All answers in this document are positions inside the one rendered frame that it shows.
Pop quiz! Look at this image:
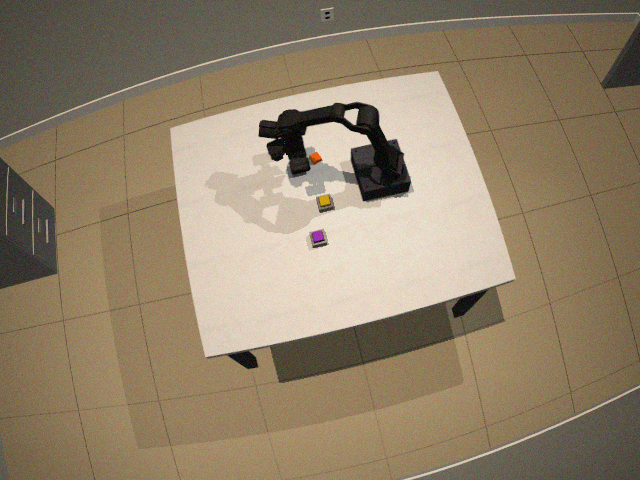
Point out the purple square button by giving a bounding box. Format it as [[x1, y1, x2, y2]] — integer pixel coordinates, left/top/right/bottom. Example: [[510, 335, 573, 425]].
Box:
[[309, 229, 327, 248]]

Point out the yellow button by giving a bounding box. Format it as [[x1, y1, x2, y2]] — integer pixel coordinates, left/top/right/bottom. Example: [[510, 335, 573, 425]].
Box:
[[316, 194, 334, 212]]

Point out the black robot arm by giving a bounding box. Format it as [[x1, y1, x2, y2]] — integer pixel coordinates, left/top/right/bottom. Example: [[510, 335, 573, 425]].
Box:
[[259, 102, 404, 183]]

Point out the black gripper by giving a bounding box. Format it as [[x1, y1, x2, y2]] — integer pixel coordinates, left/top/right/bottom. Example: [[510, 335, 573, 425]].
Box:
[[284, 135, 310, 175]]

